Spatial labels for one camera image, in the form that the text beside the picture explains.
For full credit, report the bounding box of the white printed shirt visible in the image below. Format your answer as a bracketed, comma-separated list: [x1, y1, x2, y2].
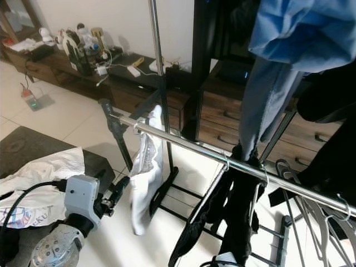
[0, 147, 85, 229]

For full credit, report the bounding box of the white sleeveless vest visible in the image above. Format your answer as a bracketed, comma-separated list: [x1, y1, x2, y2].
[130, 105, 167, 235]

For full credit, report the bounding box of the dark grey low bench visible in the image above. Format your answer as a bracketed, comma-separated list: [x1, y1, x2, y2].
[0, 127, 115, 267]

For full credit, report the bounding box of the black chrome clothes rack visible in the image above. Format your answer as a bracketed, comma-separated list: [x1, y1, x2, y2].
[97, 0, 356, 267]

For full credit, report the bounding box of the floor socket with green light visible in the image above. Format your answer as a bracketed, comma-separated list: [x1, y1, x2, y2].
[19, 83, 54, 112]

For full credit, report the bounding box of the white power strip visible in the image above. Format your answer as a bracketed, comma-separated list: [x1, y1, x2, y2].
[127, 65, 142, 78]

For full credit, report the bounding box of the dark wooden console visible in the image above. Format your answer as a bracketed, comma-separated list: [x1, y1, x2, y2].
[0, 33, 356, 167]

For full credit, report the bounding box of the white dish with gold figure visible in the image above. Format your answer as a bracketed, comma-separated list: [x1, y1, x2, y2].
[149, 56, 167, 74]

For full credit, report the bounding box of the long black garment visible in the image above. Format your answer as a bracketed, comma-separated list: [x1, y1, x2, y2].
[167, 145, 268, 267]

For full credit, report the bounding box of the black and white figurine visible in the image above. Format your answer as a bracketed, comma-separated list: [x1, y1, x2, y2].
[61, 29, 81, 61]

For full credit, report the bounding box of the white astronaut figurine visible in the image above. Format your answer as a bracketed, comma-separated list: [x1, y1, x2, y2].
[77, 23, 98, 52]

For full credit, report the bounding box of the gold trophy ornament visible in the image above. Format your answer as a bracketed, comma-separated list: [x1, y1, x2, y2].
[90, 27, 105, 52]

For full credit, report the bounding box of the black box with blue light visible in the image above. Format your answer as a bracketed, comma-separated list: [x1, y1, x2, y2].
[211, 58, 251, 84]

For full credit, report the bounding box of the dark wooden shelf unit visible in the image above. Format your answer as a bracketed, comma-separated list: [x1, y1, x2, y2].
[0, 0, 34, 42]

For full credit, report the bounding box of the black jacket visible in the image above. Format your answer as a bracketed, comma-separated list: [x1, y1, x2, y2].
[296, 64, 356, 124]

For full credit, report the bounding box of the blue garment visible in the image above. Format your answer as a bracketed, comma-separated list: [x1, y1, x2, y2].
[248, 0, 356, 73]

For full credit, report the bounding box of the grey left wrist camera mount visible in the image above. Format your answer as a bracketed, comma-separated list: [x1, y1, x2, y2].
[64, 175, 102, 219]

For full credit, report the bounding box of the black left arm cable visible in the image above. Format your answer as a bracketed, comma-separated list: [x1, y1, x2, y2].
[3, 179, 67, 234]

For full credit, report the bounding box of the white round camera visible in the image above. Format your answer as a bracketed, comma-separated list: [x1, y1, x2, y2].
[38, 27, 53, 45]

